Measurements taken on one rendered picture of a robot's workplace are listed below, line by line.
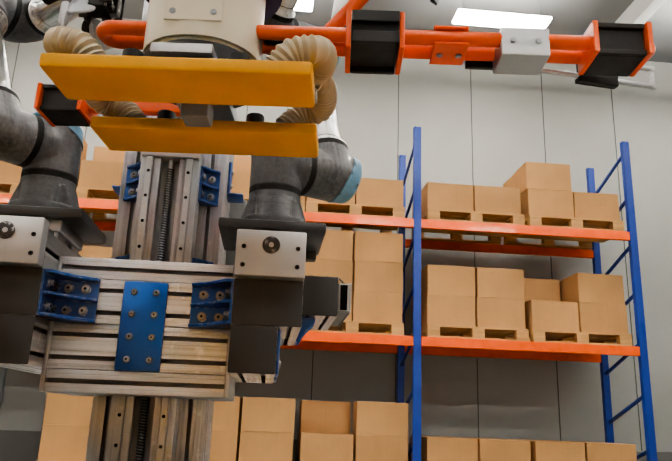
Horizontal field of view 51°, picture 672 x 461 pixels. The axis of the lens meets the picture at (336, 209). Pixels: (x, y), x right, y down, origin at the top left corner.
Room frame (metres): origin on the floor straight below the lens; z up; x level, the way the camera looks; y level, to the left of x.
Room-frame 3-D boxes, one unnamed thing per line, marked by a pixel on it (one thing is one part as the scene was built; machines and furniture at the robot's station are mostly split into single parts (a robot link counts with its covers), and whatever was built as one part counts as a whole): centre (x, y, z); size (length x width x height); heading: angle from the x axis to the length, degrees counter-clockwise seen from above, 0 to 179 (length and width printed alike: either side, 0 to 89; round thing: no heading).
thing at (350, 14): (0.93, -0.05, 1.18); 0.10 x 0.08 x 0.06; 179
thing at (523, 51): (0.92, -0.26, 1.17); 0.07 x 0.07 x 0.04; 89
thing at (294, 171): (1.52, 0.13, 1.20); 0.13 x 0.12 x 0.14; 121
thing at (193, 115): (0.93, 0.20, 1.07); 0.04 x 0.04 x 0.05; 89
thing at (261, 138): (1.02, 0.20, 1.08); 0.34 x 0.10 x 0.05; 89
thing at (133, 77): (0.83, 0.20, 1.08); 0.34 x 0.10 x 0.05; 89
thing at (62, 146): (1.47, 0.64, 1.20); 0.13 x 0.12 x 0.14; 142
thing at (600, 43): (0.92, -0.40, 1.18); 0.08 x 0.07 x 0.05; 89
